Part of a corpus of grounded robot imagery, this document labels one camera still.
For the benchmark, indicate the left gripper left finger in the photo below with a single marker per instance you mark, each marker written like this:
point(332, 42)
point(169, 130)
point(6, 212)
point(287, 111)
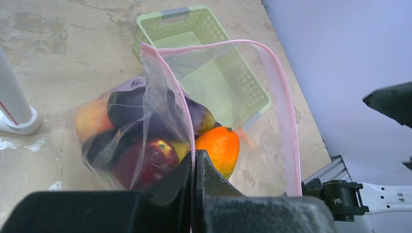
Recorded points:
point(163, 208)

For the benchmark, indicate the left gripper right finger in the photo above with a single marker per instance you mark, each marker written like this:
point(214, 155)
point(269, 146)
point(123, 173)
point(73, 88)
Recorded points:
point(218, 207)

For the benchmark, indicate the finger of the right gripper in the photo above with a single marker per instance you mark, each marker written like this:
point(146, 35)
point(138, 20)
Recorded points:
point(394, 102)

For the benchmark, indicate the yellow bell pepper toy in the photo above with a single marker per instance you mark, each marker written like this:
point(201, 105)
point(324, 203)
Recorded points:
point(181, 148)

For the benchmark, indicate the orange green mango toy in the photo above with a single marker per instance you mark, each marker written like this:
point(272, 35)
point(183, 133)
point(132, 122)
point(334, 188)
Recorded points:
point(223, 147)

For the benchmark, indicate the dark mangosteen toy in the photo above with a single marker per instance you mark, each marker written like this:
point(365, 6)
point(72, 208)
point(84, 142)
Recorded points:
point(103, 150)

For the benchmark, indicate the purple eggplant toy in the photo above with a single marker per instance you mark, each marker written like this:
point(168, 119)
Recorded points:
point(126, 111)

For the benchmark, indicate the clear pink zip bag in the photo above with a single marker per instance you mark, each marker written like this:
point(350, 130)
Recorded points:
point(269, 159)

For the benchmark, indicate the peach toy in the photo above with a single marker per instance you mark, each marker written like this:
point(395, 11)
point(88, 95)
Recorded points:
point(92, 119)

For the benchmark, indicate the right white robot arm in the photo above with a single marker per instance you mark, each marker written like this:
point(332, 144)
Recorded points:
point(383, 198)

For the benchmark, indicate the light green plastic basket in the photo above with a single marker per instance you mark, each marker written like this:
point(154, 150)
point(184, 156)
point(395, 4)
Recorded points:
point(218, 77)

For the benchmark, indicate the aluminium frame rail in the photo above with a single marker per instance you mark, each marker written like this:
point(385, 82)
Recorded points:
point(334, 186)

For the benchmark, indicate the white PVC pipe frame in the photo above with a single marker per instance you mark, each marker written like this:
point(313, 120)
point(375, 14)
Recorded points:
point(16, 115)

